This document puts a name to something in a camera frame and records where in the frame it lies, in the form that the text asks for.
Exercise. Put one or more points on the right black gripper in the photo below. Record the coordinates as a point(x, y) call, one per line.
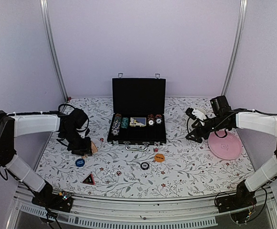
point(199, 129)

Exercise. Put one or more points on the red card deck box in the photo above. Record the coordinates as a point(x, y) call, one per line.
point(94, 150)

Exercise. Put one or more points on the teal chip stack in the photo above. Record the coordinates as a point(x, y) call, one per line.
point(125, 122)

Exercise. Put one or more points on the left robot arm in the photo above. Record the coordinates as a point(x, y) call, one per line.
point(14, 125)

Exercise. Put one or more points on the black white dealer chip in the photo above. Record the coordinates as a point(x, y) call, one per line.
point(144, 166)

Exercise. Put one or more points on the black triangular token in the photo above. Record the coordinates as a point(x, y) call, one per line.
point(89, 180)

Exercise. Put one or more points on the left aluminium frame post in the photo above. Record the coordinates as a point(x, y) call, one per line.
point(50, 39)

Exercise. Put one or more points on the cream ceramic mug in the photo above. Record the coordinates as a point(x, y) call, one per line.
point(201, 111)

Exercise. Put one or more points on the pink plate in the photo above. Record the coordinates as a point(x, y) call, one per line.
point(225, 146)

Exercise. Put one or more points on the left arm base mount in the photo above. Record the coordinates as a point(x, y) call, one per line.
point(60, 202)

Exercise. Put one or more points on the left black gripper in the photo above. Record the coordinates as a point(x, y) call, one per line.
point(85, 149)

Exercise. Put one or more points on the blue card deck box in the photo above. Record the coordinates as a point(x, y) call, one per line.
point(137, 122)

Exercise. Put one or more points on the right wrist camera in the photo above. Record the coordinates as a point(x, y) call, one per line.
point(196, 114)

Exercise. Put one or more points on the aluminium frame post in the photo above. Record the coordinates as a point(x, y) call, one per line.
point(237, 40)
point(50, 39)

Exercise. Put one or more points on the white black chip stack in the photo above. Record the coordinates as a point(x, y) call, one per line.
point(116, 124)

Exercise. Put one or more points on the floral tablecloth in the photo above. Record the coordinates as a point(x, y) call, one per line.
point(190, 169)

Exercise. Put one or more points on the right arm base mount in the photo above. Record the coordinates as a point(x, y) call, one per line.
point(241, 199)

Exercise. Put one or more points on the blue round button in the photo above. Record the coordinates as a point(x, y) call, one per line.
point(80, 162)

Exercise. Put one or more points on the orange round button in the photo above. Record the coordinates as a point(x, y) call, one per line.
point(159, 158)

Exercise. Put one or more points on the black poker case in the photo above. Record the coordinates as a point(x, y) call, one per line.
point(139, 97)

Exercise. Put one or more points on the orange chip stack left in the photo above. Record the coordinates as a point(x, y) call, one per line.
point(150, 120)

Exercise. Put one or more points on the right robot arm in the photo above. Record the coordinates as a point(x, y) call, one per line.
point(258, 130)

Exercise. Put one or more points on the front aluminium rail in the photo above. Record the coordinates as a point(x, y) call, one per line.
point(93, 212)

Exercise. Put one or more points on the right aluminium frame post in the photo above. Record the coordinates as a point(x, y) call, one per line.
point(237, 40)

